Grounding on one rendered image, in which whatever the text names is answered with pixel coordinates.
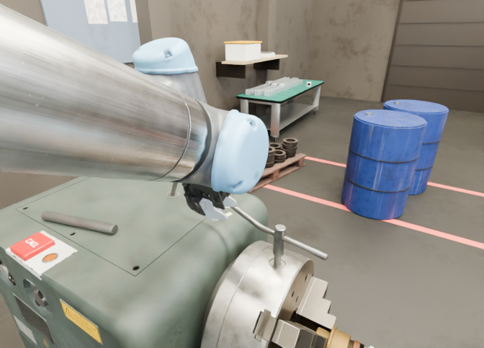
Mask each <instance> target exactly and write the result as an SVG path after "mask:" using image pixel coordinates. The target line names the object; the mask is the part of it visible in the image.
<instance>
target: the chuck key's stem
mask: <svg viewBox="0 0 484 348"><path fill-rule="evenodd" d="M285 234H286V227H285V226H284V225H280V224H279V225H276V226H275V227H274V245H273V255H274V263H273V264H274V265H276V266H278V267H279V266H280V265H281V264H282V263H281V258H282V255H283V254H284V241H283V240H282V238H283V236H285Z"/></svg>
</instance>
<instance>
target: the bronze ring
mask: <svg viewBox="0 0 484 348"><path fill-rule="evenodd" d="M316 333H317V334H319V335H321V336H323V337H325V338H327V339H328V342H327V345H326V348H364V344H361V343H360V342H358V341H357V340H354V341H352V340H351V339H350V338H351V335H348V334H346V333H344V332H342V331H340V330H338V329H337V327H336V326H333V328H332V329H331V332H329V331H326V330H325V329H322V328H321V327H318V328H317V330H316Z"/></svg>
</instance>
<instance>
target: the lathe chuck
mask: <svg viewBox="0 0 484 348"><path fill-rule="evenodd" d="M272 259H274V255H273V246H269V247H267V248H266V249H265V250H263V251H262V252H261V253H260V254H259V255H258V256H257V258H255V260H254V261H253V263H252V264H251V266H250V267H249V268H248V270H247V272H246V273H245V275H244V276H243V279H242V280H241V283H240V284H239V286H238V288H237V290H236V293H235V295H234V296H233V299H232V301H231V303H230V306H229V309H228V312H227V314H226V316H225V320H224V322H223V326H222V329H221V332H220V336H219V339H218V345H217V348H282V347H281V346H279V345H278V344H276V343H274V342H273V341H268V340H266V339H262V340H261V341H260V340H258V339H256V334H255V333H254V332H255V330H256V326H257V323H258V322H259V318H260V315H261V312H262V311H263V312H265V310H266V309H267V310H269V311H271V312H272V313H271V315H270V316H273V317H275V318H279V319H284V320H289V321H292V322H294V323H296V320H295V319H293V318H292V319H290V318H291V316H292V314H293V312H294V310H295V309H296V308H298V307H299V304H300V302H301V300H302V298H303V296H304V293H305V291H306V289H307V286H308V284H309V282H310V279H311V277H312V275H313V273H314V263H313V260H312V259H311V258H308V257H306V256H303V255H300V254H297V253H295V252H292V251H289V250H286V249H284V254H283V255H282V258H281V260H282V261H283V262H284V263H285V267H284V268H281V269H275V268H273V267H271V266H270V265H269V262H270V261H271V260H272ZM296 324H298V323H296ZM298 325H300V326H302V327H303V325H301V324H298Z"/></svg>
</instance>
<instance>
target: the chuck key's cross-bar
mask: <svg viewBox="0 0 484 348"><path fill-rule="evenodd" d="M230 208H231V209H233V210H234V211H236V212H237V213H238V214H239V215H240V216H242V217H243V218H245V219H246V220H247V221H248V222H249V223H251V224H252V225H253V226H255V227H256V228H258V229H259V230H260V231H263V232H265V233H267V234H269V235H270V236H274V230H272V229H270V228H267V227H266V226H263V225H262V224H260V223H259V222H258V221H257V220H255V219H254V218H252V217H251V216H250V215H249V214H247V213H246V212H244V211H243V210H242V209H240V208H239V207H238V206H236V207H234V208H233V207H230ZM282 240H283V241H284V242H286V243H288V244H291V245H293V246H295V247H297V248H299V249H302V250H303V251H306V252H307V253H309V254H312V255H314V256H316V257H318V258H321V259H323V260H327V258H328V255H327V254H326V253H324V252H322V251H319V250H317V249H314V248H313V247H311V246H308V245H306V244H303V243H301V242H299V241H297V240H294V239H293V238H290V237H288V236H283V238H282Z"/></svg>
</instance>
